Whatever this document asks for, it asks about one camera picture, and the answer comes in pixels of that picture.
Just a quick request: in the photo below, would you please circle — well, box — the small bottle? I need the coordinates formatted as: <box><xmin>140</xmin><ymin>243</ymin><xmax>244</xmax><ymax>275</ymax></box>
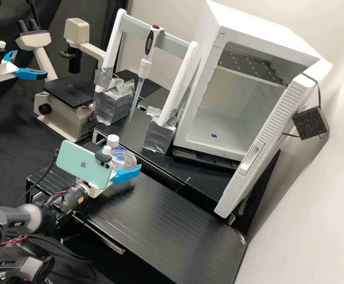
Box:
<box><xmin>106</xmin><ymin>134</ymin><xmax>120</xmax><ymax>150</ymax></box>

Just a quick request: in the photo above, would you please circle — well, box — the white incubator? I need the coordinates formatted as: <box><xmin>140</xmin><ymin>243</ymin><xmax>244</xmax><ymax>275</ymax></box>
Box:
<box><xmin>171</xmin><ymin>0</ymin><xmax>334</xmax><ymax>163</ymax></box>

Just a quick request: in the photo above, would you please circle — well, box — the pipette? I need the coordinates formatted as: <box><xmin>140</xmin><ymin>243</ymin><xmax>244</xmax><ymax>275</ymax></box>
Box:
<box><xmin>128</xmin><ymin>23</ymin><xmax>164</xmax><ymax>122</ymax></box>

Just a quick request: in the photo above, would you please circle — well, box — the black cable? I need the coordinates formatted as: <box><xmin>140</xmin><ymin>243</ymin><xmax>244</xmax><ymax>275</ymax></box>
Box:
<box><xmin>17</xmin><ymin>149</ymin><xmax>59</xmax><ymax>207</ymax></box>

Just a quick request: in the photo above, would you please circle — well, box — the cream microscope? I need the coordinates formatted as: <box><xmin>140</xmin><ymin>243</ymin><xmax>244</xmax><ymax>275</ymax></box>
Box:
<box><xmin>14</xmin><ymin>17</ymin><xmax>107</xmax><ymax>143</ymax></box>

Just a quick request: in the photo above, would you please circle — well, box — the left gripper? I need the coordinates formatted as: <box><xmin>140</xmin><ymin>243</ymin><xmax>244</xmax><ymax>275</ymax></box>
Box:
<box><xmin>0</xmin><ymin>50</ymin><xmax>49</xmax><ymax>83</ymax></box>

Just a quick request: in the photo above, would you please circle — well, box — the right wrist camera phone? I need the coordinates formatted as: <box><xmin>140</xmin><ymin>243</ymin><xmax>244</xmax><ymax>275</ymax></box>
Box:
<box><xmin>55</xmin><ymin>139</ymin><xmax>116</xmax><ymax>190</ymax></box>

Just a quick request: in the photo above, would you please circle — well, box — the black platform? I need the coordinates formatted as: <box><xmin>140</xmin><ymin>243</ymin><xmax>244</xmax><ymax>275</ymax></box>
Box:
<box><xmin>92</xmin><ymin>108</ymin><xmax>280</xmax><ymax>236</ymax></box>
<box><xmin>25</xmin><ymin>168</ymin><xmax>248</xmax><ymax>284</ymax></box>

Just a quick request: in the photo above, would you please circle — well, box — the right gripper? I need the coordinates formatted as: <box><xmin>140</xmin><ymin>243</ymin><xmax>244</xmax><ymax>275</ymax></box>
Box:
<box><xmin>76</xmin><ymin>146</ymin><xmax>143</xmax><ymax>198</ymax></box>

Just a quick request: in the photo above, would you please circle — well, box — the incubator door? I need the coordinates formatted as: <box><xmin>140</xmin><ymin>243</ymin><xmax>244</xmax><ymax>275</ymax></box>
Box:
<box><xmin>214</xmin><ymin>72</ymin><xmax>330</xmax><ymax>219</ymax></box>

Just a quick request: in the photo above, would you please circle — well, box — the white pipette stand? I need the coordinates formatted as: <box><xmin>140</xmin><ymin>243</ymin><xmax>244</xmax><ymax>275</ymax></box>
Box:
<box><xmin>93</xmin><ymin>8</ymin><xmax>199</xmax><ymax>155</ymax></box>

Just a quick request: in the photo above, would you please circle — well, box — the petri dish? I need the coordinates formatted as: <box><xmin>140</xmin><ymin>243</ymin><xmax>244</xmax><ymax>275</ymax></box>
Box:
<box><xmin>110</xmin><ymin>149</ymin><xmax>139</xmax><ymax>172</ymax></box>

